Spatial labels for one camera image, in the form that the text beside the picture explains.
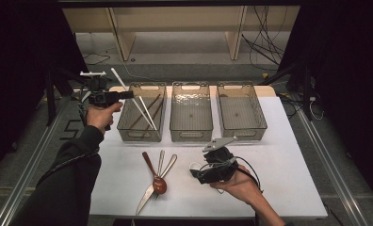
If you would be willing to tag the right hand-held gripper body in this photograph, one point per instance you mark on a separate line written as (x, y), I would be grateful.
(220, 166)

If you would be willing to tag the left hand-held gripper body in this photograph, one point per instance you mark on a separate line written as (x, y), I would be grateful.
(101, 95)

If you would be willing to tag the white ceramic spoon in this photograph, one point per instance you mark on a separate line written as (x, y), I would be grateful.
(194, 165)

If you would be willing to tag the white chopstick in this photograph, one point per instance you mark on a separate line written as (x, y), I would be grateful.
(147, 112)
(118, 78)

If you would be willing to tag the grey transparent plastic bin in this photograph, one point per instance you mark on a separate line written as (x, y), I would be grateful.
(240, 114)
(134, 132)
(191, 114)

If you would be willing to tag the red-brown spoon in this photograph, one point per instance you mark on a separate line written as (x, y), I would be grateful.
(159, 185)

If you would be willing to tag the metal fork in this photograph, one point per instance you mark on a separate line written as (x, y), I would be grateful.
(161, 157)

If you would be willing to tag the metal table knife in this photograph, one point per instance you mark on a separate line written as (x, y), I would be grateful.
(145, 197)

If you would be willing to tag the person's left hand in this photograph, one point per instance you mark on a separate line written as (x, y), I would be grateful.
(101, 117)

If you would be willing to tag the person's right hand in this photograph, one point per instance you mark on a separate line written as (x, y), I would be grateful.
(244, 185)

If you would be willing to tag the black tripod stand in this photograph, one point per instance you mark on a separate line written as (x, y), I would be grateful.
(51, 100)

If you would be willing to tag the white table cover sheet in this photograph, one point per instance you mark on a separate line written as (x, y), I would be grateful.
(285, 188)

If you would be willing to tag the black curtain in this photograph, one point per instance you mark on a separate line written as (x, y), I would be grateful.
(18, 62)
(348, 78)

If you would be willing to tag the beige wooden furniture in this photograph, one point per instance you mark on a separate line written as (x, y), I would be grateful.
(175, 19)

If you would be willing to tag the black metal stand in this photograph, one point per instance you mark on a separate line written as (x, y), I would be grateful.
(306, 94)

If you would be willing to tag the aluminium floor rail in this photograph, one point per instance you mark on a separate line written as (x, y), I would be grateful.
(27, 175)
(332, 169)

